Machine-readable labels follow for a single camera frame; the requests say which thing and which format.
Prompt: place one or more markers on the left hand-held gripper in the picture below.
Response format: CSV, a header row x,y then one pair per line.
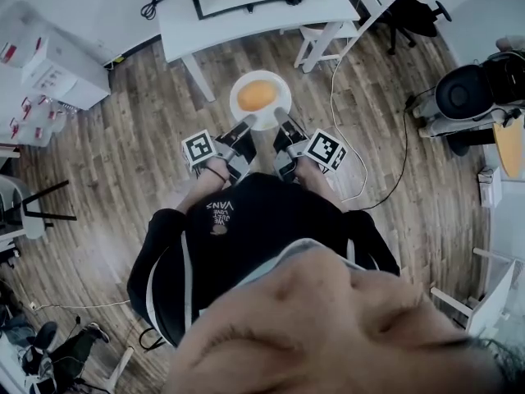
x,y
234,150

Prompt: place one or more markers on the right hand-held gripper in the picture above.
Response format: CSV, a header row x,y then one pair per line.
x,y
324,150

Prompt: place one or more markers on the white plate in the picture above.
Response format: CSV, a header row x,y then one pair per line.
x,y
279,92

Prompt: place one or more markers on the orange round food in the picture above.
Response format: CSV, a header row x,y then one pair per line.
x,y
257,94

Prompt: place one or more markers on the person's right forearm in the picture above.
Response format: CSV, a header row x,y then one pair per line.
x,y
318,183

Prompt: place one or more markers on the person's left forearm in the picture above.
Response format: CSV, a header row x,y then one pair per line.
x,y
203,193

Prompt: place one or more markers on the black wrist band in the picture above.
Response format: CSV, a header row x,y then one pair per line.
x,y
217,173

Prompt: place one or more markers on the white desk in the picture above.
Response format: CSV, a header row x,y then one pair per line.
x,y
246,29

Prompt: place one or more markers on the white wooden chair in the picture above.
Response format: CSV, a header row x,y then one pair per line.
x,y
328,35

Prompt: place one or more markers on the person's black shirt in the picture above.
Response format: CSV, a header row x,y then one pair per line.
x,y
262,236

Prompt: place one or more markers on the black office chair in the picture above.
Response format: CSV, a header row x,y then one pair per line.
x,y
414,12

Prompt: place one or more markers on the black and white machine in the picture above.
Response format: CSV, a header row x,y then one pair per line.
x,y
459,93

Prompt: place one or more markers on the white box cabinet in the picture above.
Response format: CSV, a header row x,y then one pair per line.
x,y
69,72

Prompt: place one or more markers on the clear red-latched storage box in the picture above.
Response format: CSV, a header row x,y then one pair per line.
x,y
39,121
20,35

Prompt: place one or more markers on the person's face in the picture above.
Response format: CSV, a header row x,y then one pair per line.
x,y
328,331

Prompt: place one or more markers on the white power strip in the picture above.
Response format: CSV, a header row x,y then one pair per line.
x,y
491,187

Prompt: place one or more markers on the yellow round board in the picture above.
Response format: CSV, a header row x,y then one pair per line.
x,y
510,146

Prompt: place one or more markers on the black metal stand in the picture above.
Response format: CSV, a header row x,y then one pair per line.
x,y
30,212

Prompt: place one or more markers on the white table leg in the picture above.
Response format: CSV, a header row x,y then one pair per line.
x,y
117,367

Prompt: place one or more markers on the white shelf frame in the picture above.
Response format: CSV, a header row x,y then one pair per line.
x,y
492,298

